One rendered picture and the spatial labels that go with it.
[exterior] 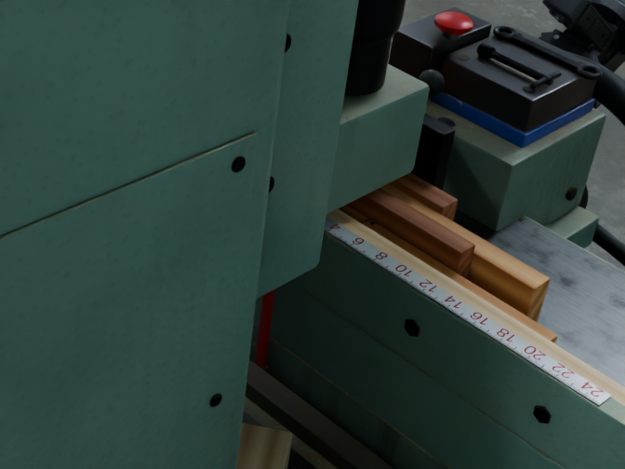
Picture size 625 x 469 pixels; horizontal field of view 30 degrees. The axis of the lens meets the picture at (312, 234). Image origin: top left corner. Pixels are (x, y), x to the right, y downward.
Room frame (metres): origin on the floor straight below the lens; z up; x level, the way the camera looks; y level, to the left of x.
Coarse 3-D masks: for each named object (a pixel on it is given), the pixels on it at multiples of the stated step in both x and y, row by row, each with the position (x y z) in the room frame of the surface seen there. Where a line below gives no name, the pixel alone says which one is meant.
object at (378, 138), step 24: (360, 96) 0.67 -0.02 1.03; (384, 96) 0.67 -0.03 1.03; (408, 96) 0.68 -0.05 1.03; (360, 120) 0.64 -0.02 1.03; (384, 120) 0.66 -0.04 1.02; (408, 120) 0.68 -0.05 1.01; (360, 144) 0.64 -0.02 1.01; (384, 144) 0.67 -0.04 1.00; (408, 144) 0.69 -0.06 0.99; (336, 168) 0.63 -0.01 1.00; (360, 168) 0.65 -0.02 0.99; (384, 168) 0.67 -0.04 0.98; (408, 168) 0.69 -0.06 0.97; (336, 192) 0.63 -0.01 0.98; (360, 192) 0.65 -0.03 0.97
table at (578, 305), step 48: (528, 240) 0.73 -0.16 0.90; (576, 240) 0.80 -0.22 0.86; (288, 288) 0.64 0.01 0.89; (576, 288) 0.68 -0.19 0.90; (624, 288) 0.69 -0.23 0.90; (288, 336) 0.63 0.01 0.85; (336, 336) 0.61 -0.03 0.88; (576, 336) 0.62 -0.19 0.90; (624, 336) 0.63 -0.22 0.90; (336, 384) 0.60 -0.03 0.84; (384, 384) 0.58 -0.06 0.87; (432, 384) 0.56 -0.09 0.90; (624, 384) 0.58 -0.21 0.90; (432, 432) 0.55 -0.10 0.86; (480, 432) 0.53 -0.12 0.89
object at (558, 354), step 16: (352, 224) 0.64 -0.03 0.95; (368, 240) 0.63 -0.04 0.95; (384, 240) 0.63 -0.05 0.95; (400, 256) 0.62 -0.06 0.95; (416, 272) 0.60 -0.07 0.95; (432, 272) 0.60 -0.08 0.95; (448, 288) 0.59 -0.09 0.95; (464, 288) 0.59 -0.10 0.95; (480, 304) 0.58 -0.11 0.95; (496, 320) 0.56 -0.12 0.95; (512, 320) 0.57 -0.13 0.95; (528, 336) 0.55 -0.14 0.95; (544, 352) 0.54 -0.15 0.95; (560, 352) 0.54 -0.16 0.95; (576, 368) 0.53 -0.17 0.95; (592, 368) 0.53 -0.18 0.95; (608, 384) 0.52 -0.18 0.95; (624, 400) 0.51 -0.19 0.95
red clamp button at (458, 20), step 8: (440, 16) 0.84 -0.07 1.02; (448, 16) 0.84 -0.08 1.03; (456, 16) 0.84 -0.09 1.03; (464, 16) 0.84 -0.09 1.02; (440, 24) 0.83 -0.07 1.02; (448, 24) 0.82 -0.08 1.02; (456, 24) 0.82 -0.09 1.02; (464, 24) 0.83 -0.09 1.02; (472, 24) 0.83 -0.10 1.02; (448, 32) 0.82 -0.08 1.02; (456, 32) 0.82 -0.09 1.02; (464, 32) 0.82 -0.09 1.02
